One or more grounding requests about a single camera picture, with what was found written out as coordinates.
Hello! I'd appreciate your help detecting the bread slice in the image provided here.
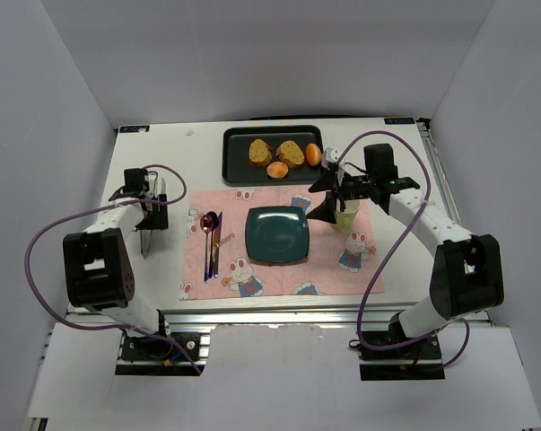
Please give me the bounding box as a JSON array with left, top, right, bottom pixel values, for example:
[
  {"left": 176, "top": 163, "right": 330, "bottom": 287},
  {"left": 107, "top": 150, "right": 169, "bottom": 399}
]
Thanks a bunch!
[
  {"left": 275, "top": 140, "right": 305, "bottom": 169},
  {"left": 249, "top": 139, "right": 273, "bottom": 168}
]

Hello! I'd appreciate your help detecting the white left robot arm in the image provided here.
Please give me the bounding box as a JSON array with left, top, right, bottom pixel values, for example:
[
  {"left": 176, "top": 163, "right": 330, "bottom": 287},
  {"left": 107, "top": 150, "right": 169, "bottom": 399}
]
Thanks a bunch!
[{"left": 63, "top": 168, "right": 169, "bottom": 338}]

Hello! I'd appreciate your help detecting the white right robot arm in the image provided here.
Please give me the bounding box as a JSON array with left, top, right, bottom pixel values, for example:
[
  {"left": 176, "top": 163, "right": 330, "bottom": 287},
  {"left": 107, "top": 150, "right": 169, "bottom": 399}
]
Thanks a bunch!
[{"left": 308, "top": 144, "right": 504, "bottom": 343}]

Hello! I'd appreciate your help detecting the green paper cup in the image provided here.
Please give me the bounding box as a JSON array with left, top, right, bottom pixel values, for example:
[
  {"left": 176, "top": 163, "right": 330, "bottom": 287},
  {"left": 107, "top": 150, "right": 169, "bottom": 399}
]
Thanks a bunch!
[{"left": 335, "top": 200, "right": 361, "bottom": 233}]

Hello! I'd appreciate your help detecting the orange glossy bun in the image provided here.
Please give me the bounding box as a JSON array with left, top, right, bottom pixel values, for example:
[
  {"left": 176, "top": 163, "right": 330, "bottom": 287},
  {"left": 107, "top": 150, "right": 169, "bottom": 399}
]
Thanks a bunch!
[{"left": 305, "top": 143, "right": 322, "bottom": 167}]

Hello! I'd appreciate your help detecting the iridescent purple spoon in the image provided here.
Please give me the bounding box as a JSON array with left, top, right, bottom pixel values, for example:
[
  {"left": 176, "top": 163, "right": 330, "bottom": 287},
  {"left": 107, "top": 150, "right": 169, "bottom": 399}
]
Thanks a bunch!
[{"left": 200, "top": 211, "right": 219, "bottom": 282}]

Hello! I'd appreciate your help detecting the small round bun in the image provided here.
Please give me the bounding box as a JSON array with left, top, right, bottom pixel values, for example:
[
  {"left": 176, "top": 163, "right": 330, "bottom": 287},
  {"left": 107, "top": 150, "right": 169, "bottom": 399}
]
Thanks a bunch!
[{"left": 266, "top": 162, "right": 289, "bottom": 179}]

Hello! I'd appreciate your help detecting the dark teal square plate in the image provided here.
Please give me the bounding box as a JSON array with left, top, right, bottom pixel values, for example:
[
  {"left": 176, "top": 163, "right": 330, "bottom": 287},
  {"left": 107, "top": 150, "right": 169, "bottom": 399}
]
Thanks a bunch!
[{"left": 245, "top": 206, "right": 310, "bottom": 264}]

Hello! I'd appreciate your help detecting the iridescent knife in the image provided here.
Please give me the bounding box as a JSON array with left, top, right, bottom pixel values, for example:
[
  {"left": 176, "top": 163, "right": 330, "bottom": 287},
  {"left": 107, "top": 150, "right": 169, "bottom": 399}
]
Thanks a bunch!
[{"left": 212, "top": 213, "right": 223, "bottom": 277}]

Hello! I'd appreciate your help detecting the black baking tray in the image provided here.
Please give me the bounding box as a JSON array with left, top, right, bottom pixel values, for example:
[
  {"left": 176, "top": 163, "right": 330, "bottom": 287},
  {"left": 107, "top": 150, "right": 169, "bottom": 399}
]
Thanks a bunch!
[{"left": 222, "top": 125, "right": 323, "bottom": 187}]

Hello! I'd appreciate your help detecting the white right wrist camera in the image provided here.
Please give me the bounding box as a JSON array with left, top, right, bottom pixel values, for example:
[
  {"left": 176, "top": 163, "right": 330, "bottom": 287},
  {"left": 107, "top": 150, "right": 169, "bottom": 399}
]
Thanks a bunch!
[{"left": 321, "top": 147, "right": 339, "bottom": 169}]

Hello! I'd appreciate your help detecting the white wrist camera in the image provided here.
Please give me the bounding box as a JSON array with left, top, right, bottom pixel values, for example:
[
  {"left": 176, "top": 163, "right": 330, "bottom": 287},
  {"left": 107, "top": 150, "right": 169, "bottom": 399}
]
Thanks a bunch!
[
  {"left": 146, "top": 171, "right": 160, "bottom": 193},
  {"left": 321, "top": 147, "right": 339, "bottom": 169}
]

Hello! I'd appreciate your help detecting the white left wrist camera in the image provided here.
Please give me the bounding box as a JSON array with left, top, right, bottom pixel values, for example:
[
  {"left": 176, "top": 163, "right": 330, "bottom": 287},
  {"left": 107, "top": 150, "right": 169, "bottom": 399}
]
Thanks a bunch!
[{"left": 146, "top": 171, "right": 160, "bottom": 193}]

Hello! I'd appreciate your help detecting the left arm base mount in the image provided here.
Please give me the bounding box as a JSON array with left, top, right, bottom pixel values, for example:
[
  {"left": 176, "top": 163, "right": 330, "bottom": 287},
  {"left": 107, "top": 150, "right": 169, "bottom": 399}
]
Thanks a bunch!
[{"left": 115, "top": 332, "right": 206, "bottom": 377}]

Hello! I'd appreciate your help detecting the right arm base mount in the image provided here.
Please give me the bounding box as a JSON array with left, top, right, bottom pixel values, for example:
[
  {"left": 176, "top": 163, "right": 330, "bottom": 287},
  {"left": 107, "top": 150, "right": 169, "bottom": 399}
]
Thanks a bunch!
[{"left": 348, "top": 329, "right": 445, "bottom": 382}]

